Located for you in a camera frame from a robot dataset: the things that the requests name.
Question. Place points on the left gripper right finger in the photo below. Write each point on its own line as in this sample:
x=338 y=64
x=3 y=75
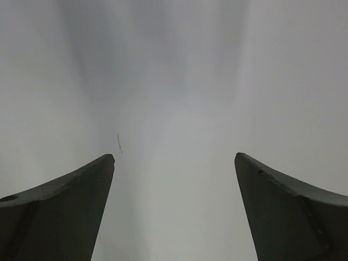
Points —
x=290 y=219

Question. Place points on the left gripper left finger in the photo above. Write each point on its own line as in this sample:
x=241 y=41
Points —
x=60 y=219

